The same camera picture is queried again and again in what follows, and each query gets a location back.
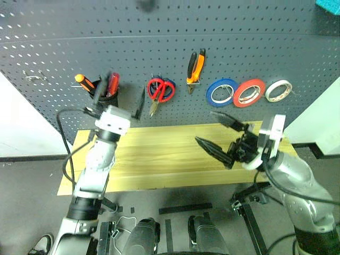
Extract blue tape roll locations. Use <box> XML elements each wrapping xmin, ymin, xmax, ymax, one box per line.
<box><xmin>206</xmin><ymin>78</ymin><xmax>240</xmax><ymax>108</ymax></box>

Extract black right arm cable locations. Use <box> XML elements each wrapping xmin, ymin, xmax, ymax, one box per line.
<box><xmin>253</xmin><ymin>148</ymin><xmax>340</xmax><ymax>207</ymax></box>

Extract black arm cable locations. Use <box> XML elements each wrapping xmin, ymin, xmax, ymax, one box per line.
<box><xmin>253</xmin><ymin>148</ymin><xmax>340</xmax><ymax>207</ymax></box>
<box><xmin>56</xmin><ymin>108</ymin><xmax>91</xmax><ymax>187</ymax></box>

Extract red handled screwdriver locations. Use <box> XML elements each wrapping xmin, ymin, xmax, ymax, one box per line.
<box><xmin>106</xmin><ymin>72</ymin><xmax>121</xmax><ymax>98</ymax></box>

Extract black wall ledge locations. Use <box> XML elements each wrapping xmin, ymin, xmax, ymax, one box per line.
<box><xmin>0</xmin><ymin>154</ymin><xmax>74</xmax><ymax>164</ymax></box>

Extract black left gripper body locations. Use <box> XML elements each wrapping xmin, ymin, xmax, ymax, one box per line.
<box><xmin>84</xmin><ymin>103</ymin><xmax>107</xmax><ymax>119</ymax></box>

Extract white tape roll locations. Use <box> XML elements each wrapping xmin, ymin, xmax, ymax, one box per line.
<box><xmin>264</xmin><ymin>79</ymin><xmax>293</xmax><ymax>103</ymax></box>

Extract red handled scissors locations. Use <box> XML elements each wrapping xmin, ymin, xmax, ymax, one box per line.
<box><xmin>147</xmin><ymin>77</ymin><xmax>174</xmax><ymax>118</ymax></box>

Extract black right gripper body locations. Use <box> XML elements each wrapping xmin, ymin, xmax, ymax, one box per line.
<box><xmin>228</xmin><ymin>123</ymin><xmax>260</xmax><ymax>163</ymax></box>

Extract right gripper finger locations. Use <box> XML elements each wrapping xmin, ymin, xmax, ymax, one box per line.
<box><xmin>210</xmin><ymin>110</ymin><xmax>247</xmax><ymax>132</ymax></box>
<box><xmin>194</xmin><ymin>135</ymin><xmax>236</xmax><ymax>170</ymax></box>

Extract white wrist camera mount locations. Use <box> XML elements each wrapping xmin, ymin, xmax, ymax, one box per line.
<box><xmin>242</xmin><ymin>114</ymin><xmax>287</xmax><ymax>171</ymax></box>
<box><xmin>95</xmin><ymin>104</ymin><xmax>132</xmax><ymax>137</ymax></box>

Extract black table bracket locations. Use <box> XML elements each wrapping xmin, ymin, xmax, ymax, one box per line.
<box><xmin>101</xmin><ymin>197</ymin><xmax>124</xmax><ymax>214</ymax></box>

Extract red tape roll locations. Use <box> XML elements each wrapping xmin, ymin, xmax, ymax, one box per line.
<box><xmin>233</xmin><ymin>78</ymin><xmax>267</xmax><ymax>108</ymax></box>

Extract black and white shoe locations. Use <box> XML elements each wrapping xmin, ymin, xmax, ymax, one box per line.
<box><xmin>27</xmin><ymin>233</ymin><xmax>54</xmax><ymax>255</ymax></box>

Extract teal foam block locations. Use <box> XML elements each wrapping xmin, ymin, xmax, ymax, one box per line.
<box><xmin>314</xmin><ymin>0</ymin><xmax>340</xmax><ymax>15</ymax></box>

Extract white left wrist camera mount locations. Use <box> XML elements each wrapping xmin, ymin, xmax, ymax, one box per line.
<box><xmin>95</xmin><ymin>104</ymin><xmax>132</xmax><ymax>137</ymax></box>

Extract black metal table leg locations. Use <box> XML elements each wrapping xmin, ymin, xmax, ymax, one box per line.
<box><xmin>96</xmin><ymin>220</ymin><xmax>118</xmax><ymax>255</ymax></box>

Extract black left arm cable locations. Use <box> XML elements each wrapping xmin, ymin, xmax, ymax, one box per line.
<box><xmin>56</xmin><ymin>108</ymin><xmax>91</xmax><ymax>187</ymax></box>

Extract black thin robot cable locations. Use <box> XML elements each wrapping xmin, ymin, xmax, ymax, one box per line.
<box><xmin>265</xmin><ymin>232</ymin><xmax>299</xmax><ymax>255</ymax></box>

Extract thin white floor wire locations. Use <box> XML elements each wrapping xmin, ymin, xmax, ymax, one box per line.
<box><xmin>112</xmin><ymin>216</ymin><xmax>138</xmax><ymax>248</ymax></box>

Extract dark grey perforated pegboard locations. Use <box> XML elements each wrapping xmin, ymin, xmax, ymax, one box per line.
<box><xmin>0</xmin><ymin>0</ymin><xmax>340</xmax><ymax>149</ymax></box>

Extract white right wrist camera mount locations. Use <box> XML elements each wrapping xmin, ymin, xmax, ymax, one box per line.
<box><xmin>242</xmin><ymin>114</ymin><xmax>287</xmax><ymax>171</ymax></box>

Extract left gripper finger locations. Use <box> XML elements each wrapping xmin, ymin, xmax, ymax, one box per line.
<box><xmin>134</xmin><ymin>86</ymin><xmax>146</xmax><ymax>122</ymax></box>
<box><xmin>91</xmin><ymin>71</ymin><xmax>111</xmax><ymax>107</ymax></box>

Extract black cup holder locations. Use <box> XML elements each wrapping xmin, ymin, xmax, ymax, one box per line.
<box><xmin>88</xmin><ymin>79</ymin><xmax>121</xmax><ymax>110</ymax></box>

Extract orange and black pliers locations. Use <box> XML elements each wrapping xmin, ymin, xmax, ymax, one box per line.
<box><xmin>185</xmin><ymin>48</ymin><xmax>207</xmax><ymax>95</ymax></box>

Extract orange and black screwdriver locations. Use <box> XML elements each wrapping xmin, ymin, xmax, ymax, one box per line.
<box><xmin>74</xmin><ymin>73</ymin><xmax>97</xmax><ymax>94</ymax></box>

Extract black metal table frame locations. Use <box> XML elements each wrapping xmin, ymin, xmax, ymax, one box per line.
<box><xmin>229</xmin><ymin>182</ymin><xmax>272</xmax><ymax>255</ymax></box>

